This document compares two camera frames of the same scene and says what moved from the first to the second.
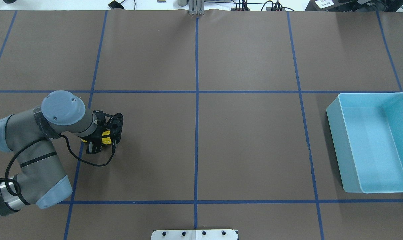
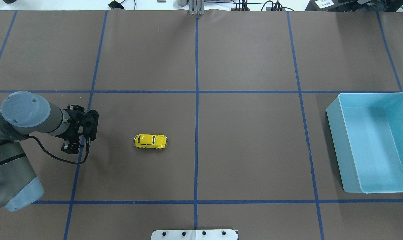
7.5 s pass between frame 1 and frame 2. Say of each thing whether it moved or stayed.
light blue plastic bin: stayed
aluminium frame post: stayed
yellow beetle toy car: moved
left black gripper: moved
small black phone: stayed
